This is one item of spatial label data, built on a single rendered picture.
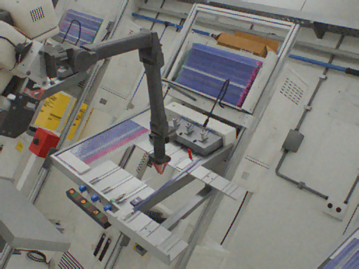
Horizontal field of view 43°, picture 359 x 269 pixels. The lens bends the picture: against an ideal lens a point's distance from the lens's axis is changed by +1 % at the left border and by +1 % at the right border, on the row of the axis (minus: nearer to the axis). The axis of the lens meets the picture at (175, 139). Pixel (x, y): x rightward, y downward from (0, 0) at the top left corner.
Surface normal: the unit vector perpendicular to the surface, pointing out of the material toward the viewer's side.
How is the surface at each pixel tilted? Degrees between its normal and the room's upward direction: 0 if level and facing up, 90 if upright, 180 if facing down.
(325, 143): 90
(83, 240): 90
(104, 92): 90
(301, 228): 90
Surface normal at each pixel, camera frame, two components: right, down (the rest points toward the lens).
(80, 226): -0.62, -0.26
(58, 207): 0.66, 0.34
